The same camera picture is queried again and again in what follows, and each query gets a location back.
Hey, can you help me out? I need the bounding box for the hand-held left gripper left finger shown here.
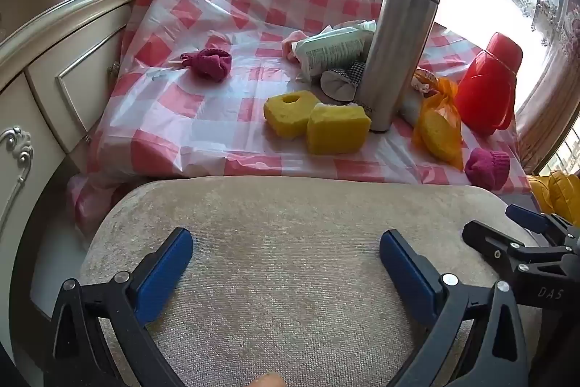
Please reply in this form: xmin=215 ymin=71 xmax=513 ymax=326
xmin=43 ymin=227 xmax=195 ymax=387

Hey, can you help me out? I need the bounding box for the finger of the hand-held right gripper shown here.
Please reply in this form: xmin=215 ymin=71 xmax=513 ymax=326
xmin=462 ymin=220 xmax=577 ymax=275
xmin=505 ymin=204 xmax=580 ymax=243

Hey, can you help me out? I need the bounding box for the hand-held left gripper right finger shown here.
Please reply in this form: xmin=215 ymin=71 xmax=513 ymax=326
xmin=380 ymin=229 xmax=529 ymax=387

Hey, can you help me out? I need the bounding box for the magenta knitted sock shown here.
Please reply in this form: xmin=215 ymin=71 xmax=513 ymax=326
xmin=180 ymin=48 xmax=233 ymax=83
xmin=464 ymin=148 xmax=512 ymax=192

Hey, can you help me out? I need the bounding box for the orange plastic bag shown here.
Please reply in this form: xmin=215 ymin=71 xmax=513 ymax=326
xmin=411 ymin=69 xmax=465 ymax=172

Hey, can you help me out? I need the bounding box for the yellow sponge block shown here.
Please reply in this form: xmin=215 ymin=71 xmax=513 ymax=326
xmin=306 ymin=103 xmax=372 ymax=156

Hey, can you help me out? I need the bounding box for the yellow sponge with hole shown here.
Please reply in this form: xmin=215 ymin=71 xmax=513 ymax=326
xmin=264 ymin=91 xmax=318 ymax=139

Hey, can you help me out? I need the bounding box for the green wet wipes packet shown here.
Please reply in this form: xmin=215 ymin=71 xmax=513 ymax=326
xmin=290 ymin=20 xmax=379 ymax=83

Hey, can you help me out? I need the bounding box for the pink cloth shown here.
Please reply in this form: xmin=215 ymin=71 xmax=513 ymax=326
xmin=282 ymin=30 xmax=310 ymax=62

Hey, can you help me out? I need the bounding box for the person's left hand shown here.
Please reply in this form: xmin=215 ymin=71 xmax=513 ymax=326
xmin=247 ymin=371 xmax=287 ymax=387

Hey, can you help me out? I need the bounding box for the yellow leather sofa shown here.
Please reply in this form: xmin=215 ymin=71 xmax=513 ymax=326
xmin=528 ymin=170 xmax=580 ymax=228

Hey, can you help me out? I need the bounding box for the beige upholstered chair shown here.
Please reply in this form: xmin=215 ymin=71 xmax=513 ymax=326
xmin=80 ymin=176 xmax=544 ymax=387

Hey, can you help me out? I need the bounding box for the red plastic jug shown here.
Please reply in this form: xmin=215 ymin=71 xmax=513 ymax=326
xmin=454 ymin=32 xmax=524 ymax=136

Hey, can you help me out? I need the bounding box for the pink checked plastic tablecloth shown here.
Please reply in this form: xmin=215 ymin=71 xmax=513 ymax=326
xmin=68 ymin=0 xmax=533 ymax=236

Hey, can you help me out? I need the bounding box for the black white checked pouch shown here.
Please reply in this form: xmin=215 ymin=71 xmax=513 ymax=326
xmin=320 ymin=61 xmax=368 ymax=103

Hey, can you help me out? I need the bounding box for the stainless steel thermos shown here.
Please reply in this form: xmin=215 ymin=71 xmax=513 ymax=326
xmin=353 ymin=0 xmax=446 ymax=133

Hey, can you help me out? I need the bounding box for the cream carved dresser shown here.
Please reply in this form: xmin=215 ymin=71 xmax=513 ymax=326
xmin=0 ymin=0 xmax=161 ymax=252

